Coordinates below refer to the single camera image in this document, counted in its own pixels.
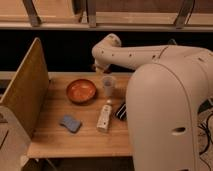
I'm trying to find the wooden shelf with brackets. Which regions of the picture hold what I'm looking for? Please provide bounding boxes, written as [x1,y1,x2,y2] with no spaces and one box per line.
[0,0,213,32]

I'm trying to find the orange ceramic bowl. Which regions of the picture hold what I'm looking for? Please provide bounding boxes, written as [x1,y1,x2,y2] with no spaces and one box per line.
[66,79,97,104]

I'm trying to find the blue sponge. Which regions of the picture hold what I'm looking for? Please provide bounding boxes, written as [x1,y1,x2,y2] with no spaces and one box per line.
[60,115,82,133]

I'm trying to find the translucent plastic cup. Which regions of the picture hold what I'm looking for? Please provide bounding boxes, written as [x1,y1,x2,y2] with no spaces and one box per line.
[102,76,116,97]

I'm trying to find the dark striped object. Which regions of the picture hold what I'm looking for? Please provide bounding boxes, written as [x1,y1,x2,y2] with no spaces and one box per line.
[115,102,127,121]

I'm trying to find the left wooden side panel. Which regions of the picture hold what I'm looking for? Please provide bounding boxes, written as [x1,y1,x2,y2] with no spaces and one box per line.
[0,38,49,139]

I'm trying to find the black floor cables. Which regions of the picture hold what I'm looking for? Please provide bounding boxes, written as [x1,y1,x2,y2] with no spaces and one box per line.
[198,99,213,171]

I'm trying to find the white bottle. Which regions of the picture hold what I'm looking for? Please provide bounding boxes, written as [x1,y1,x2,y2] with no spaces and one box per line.
[96,99,112,133]

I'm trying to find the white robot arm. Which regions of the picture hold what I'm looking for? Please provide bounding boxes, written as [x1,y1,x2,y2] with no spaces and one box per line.
[92,34,213,171]

